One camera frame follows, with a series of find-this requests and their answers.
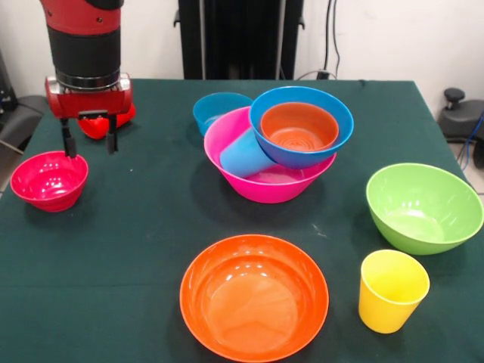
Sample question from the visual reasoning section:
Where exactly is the blue cup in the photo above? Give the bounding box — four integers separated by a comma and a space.
219, 127, 279, 179

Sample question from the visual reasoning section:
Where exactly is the red cup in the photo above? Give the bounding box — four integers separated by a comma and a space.
76, 102, 137, 141

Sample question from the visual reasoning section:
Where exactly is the black hanging cable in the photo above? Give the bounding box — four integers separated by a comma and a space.
316, 0, 342, 80

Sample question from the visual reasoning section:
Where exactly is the black pedestal leg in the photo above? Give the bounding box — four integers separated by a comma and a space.
437, 88, 484, 169
0, 81, 61, 152

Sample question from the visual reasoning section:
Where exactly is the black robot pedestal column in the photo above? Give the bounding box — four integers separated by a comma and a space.
173, 0, 306, 80

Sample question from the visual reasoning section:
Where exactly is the small orange bowl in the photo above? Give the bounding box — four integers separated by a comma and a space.
259, 102, 340, 153

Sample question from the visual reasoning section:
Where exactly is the large blue bowl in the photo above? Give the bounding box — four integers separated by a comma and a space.
248, 85, 355, 169

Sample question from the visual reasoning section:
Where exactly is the large pink bowl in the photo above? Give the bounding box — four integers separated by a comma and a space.
203, 106, 338, 204

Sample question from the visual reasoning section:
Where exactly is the small blue bowl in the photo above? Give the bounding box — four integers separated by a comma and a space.
192, 92, 253, 138

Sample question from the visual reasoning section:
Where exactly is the small crimson bowl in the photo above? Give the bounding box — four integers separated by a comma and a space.
10, 150, 90, 213

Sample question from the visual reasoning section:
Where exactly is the large orange bowl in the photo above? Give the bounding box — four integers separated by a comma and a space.
179, 234, 330, 363

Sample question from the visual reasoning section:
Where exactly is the green bowl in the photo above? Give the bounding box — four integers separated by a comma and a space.
365, 163, 484, 256

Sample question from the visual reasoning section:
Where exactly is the yellow cup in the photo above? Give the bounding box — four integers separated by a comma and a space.
358, 249, 431, 334

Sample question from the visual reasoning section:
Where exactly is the blue cable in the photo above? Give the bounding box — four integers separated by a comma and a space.
458, 111, 484, 169

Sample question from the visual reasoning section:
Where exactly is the dark green tablecloth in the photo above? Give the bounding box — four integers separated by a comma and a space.
0, 78, 484, 363

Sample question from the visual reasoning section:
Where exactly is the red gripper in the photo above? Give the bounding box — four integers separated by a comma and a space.
44, 73, 134, 160

